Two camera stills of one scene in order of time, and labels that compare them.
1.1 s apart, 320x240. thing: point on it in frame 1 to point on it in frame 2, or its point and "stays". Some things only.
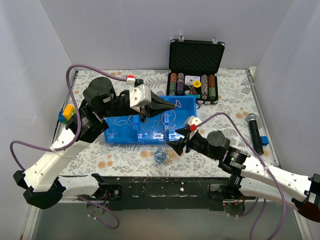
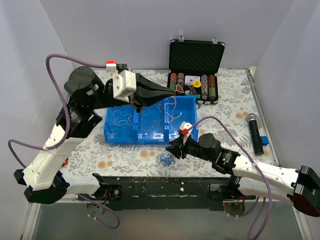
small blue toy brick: x=264 y=140 stays
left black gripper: x=144 y=110 to x=136 y=92
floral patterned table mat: x=239 y=113 stays
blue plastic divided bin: x=158 y=129 stays
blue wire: x=160 y=155 to x=166 y=158
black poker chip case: x=193 y=66 stays
